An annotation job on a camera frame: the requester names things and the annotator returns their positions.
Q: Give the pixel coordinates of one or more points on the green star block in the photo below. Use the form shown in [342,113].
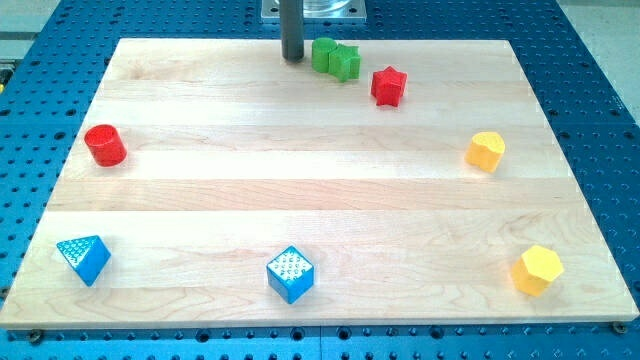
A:
[344,62]

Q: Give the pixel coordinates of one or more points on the green cylinder block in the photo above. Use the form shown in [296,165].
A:
[321,48]

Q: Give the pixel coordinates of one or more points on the yellow hexagon block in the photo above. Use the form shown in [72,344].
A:
[536,269]

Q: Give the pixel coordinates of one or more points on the blue cube block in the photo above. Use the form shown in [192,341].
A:
[290,274]

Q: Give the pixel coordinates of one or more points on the red cylinder block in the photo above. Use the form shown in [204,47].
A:
[105,145]

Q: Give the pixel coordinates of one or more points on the yellow heart block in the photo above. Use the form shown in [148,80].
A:
[485,151]

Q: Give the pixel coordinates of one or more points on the blue triangular prism block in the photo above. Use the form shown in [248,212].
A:
[87,256]

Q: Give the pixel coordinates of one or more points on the light wooden board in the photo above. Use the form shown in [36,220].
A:
[234,155]

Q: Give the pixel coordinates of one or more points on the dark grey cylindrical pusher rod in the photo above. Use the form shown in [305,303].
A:
[292,30]

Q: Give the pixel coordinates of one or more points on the red star block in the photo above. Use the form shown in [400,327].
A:
[388,86]

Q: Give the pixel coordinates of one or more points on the left black corner screw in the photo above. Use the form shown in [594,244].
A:
[35,336]

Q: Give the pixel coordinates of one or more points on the right black corner screw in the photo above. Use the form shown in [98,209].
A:
[619,328]

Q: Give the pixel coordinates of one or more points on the black corner screw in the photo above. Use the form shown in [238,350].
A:
[35,336]
[619,328]

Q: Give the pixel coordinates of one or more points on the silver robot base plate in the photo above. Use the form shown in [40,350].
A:
[319,10]

